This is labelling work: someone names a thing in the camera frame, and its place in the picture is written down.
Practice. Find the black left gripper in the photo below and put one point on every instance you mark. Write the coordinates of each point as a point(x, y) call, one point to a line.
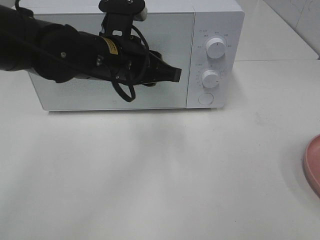
point(130, 60)

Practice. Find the white microwave door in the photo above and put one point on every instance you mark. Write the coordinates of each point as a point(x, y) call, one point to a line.
point(169, 34)

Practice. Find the white microwave knob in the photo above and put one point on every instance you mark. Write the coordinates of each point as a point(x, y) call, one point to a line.
point(210, 79)
point(215, 47)

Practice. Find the round white door button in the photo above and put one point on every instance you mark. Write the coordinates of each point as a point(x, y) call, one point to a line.
point(206, 99)

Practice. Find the pink round plate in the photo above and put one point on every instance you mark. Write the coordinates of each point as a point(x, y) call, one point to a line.
point(311, 164)

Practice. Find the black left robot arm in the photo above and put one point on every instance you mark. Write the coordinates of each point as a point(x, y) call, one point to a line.
point(58, 52)

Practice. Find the white microwave oven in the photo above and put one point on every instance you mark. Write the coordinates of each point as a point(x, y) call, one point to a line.
point(210, 18)

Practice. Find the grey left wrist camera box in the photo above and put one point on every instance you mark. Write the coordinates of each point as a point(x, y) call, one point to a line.
point(135, 8)

